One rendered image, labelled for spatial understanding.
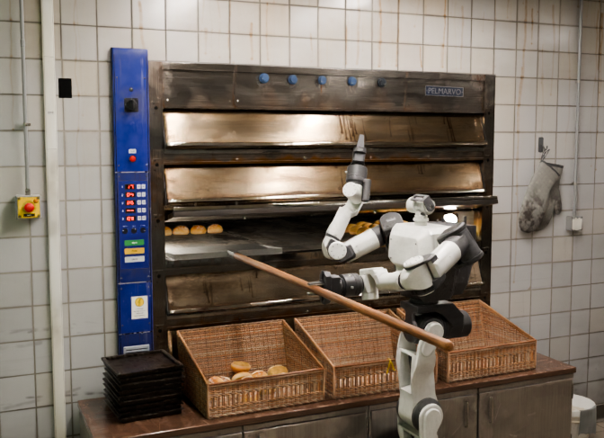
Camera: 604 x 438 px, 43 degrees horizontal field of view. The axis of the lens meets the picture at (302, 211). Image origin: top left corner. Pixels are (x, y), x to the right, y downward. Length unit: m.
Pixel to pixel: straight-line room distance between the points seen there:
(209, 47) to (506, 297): 2.21
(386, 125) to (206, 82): 0.99
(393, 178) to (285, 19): 1.00
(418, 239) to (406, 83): 1.30
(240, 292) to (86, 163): 0.96
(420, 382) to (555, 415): 1.19
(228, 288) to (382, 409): 0.93
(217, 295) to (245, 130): 0.80
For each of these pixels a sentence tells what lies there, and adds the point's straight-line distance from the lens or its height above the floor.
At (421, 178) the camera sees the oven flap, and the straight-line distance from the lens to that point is 4.15.
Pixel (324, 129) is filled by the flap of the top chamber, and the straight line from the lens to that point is 3.86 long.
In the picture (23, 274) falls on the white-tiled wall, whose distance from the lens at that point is 3.54.
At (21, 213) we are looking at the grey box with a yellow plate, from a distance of 3.44.
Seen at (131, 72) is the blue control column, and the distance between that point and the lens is 3.54.
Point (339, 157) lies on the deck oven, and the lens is 3.90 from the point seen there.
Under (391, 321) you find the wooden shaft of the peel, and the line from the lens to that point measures 2.36.
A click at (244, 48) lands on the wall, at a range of 3.72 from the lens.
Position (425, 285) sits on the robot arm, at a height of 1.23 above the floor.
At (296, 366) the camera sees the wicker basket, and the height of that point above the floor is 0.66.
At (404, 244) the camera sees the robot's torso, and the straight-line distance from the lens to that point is 3.09.
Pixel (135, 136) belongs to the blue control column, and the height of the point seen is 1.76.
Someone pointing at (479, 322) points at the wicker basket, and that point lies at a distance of 4.42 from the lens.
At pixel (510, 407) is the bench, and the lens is 4.04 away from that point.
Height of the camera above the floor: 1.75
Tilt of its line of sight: 5 degrees down
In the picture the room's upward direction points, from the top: straight up
